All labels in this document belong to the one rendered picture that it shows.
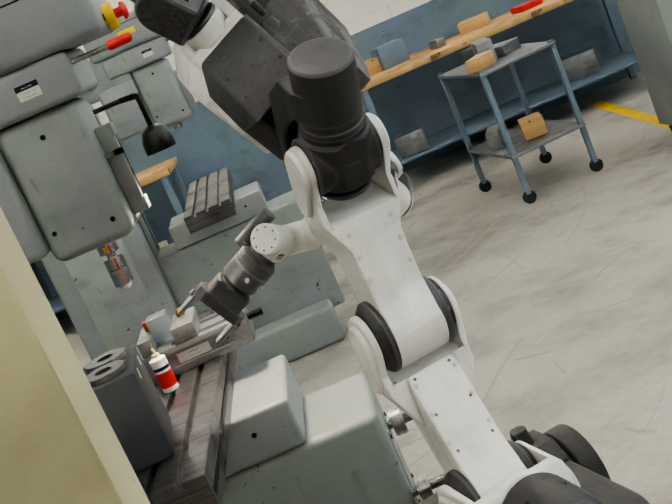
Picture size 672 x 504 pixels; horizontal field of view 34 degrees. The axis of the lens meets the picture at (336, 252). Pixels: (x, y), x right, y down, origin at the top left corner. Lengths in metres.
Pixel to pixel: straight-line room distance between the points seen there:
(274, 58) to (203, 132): 7.04
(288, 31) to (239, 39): 0.10
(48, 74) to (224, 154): 6.69
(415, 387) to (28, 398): 1.34
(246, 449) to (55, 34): 0.99
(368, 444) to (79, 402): 1.79
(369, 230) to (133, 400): 0.58
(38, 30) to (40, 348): 1.69
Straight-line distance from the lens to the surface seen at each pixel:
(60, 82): 2.42
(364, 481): 2.57
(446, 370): 2.06
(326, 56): 1.83
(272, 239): 2.26
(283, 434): 2.50
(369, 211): 1.97
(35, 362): 0.76
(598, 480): 2.24
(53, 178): 2.46
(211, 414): 2.33
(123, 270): 2.56
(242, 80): 2.04
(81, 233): 2.47
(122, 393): 2.17
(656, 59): 6.73
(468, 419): 2.05
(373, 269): 1.98
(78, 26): 2.40
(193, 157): 9.08
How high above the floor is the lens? 1.63
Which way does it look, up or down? 13 degrees down
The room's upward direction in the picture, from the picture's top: 24 degrees counter-clockwise
